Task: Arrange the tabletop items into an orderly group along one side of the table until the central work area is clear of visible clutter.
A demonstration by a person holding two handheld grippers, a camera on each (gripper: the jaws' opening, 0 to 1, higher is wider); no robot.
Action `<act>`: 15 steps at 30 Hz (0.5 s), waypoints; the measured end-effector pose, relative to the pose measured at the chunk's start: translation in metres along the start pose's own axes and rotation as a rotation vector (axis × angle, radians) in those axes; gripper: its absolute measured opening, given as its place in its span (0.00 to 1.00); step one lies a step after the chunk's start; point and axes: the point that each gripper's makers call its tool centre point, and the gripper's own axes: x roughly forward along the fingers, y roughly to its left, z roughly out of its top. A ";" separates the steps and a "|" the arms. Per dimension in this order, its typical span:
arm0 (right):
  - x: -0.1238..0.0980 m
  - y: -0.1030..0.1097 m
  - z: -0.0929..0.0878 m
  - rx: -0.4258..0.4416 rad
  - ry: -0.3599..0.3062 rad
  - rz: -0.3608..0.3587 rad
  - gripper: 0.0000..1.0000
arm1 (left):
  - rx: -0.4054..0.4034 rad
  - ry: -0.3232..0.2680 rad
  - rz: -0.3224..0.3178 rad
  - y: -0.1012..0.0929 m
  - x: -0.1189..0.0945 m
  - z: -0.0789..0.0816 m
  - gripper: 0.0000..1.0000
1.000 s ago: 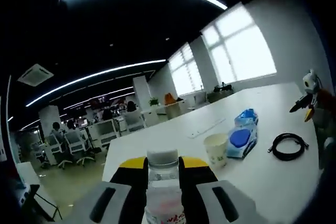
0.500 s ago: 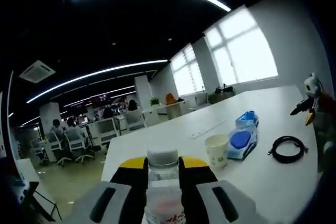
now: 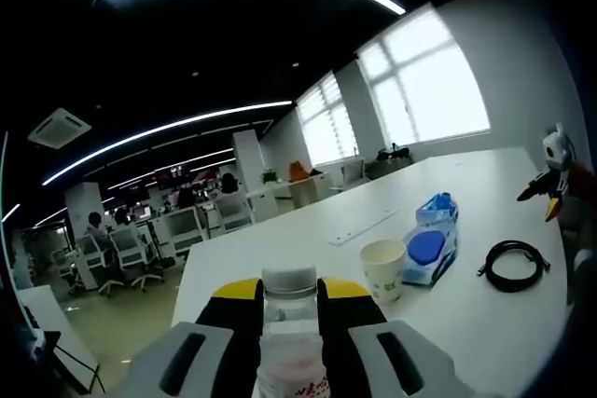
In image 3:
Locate wet wipes pack blue lid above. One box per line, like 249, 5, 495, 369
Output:
400, 223, 461, 287

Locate window with blinds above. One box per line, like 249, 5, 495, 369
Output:
296, 72, 359, 166

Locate black cable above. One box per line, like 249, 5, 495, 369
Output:
476, 239, 552, 295

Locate group of white office chairs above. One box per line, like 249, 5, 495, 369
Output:
50, 192, 256, 299

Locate white paper cup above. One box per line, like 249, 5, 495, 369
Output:
358, 238, 407, 304

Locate long curved ceiling light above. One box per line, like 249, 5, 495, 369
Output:
41, 99, 295, 186

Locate large bright window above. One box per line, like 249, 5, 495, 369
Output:
356, 10, 492, 147

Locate white side cabinet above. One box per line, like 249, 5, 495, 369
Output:
16, 283, 99, 392

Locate hanging television screen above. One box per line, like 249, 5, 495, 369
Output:
156, 163, 190, 187

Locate white table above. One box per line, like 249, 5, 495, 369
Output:
170, 145, 577, 398

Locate dark bag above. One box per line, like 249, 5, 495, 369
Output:
377, 144, 414, 166

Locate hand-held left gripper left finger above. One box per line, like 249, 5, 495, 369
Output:
121, 276, 265, 398

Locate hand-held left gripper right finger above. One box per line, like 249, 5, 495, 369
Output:
315, 276, 467, 398

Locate blue tissue pack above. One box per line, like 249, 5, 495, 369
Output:
413, 191, 461, 231

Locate ceiling air conditioner unit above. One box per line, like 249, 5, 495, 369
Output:
26, 107, 93, 150

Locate white table socket panel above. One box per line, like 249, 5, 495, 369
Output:
327, 209, 401, 246

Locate orange bag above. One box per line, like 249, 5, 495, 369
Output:
287, 160, 312, 184

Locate clear plastic bottle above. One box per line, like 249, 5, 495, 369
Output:
255, 265, 333, 398

